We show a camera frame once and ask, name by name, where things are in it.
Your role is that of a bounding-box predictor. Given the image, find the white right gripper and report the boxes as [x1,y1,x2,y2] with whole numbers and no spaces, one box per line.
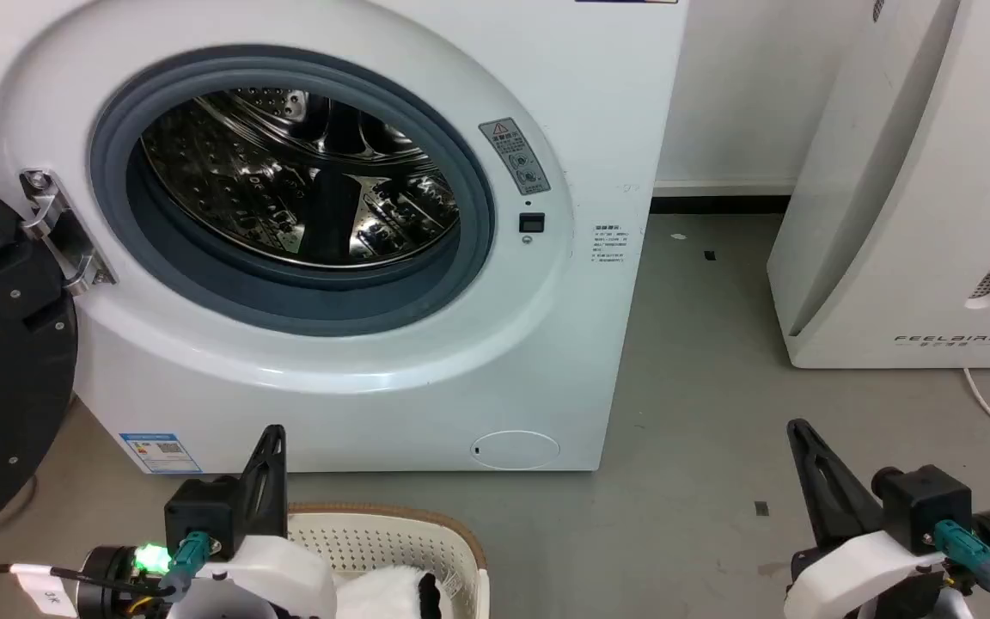
[782,418,975,619]

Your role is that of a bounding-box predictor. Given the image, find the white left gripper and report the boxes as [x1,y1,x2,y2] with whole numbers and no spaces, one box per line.
[170,424,339,619]

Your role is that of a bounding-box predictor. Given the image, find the black washing machine door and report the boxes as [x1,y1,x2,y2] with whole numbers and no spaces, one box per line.
[0,165,80,558]

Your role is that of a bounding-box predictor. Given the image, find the stainless steel washing machine drum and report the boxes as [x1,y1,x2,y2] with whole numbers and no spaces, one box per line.
[139,86,461,270]

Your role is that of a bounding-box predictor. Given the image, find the blue energy label sticker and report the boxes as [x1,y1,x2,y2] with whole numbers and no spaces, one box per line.
[119,432,203,475]

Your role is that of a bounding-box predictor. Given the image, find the white front-load washing machine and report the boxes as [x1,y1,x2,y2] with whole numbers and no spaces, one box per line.
[0,0,690,475]

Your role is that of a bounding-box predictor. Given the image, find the cream perforated laundry basket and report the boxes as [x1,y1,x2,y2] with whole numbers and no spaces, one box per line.
[286,503,492,619]

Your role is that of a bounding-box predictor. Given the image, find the white and black clothing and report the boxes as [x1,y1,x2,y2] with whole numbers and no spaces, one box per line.
[333,566,446,619]

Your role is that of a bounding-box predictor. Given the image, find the round white filter cover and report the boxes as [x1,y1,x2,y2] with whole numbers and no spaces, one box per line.
[470,429,561,471]

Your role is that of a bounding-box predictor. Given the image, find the white air purifier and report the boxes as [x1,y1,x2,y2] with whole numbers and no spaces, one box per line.
[767,0,990,371]

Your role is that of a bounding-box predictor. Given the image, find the small printed spec label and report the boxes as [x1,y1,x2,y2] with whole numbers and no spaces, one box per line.
[591,224,627,264]

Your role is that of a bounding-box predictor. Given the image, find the silver metal door hinge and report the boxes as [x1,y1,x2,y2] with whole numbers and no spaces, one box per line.
[19,169,117,297]

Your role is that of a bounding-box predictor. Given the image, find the grey rubber door gasket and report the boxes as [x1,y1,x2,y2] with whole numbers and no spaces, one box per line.
[88,45,497,337]

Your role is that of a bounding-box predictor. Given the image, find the grey warning sticker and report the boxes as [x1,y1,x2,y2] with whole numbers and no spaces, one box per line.
[478,117,552,196]

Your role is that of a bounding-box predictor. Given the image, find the teal plug black left cable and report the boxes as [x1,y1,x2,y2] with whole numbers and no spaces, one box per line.
[0,530,214,619]

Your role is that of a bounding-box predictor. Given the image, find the teal plug black cable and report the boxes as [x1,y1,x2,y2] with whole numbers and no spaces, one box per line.
[0,530,214,619]
[932,519,990,619]

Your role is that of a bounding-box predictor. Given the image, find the teal plug black right cable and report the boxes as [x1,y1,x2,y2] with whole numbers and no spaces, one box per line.
[932,519,990,619]

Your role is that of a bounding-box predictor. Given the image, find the white cable tag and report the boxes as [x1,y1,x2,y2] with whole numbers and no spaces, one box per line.
[10,563,76,616]

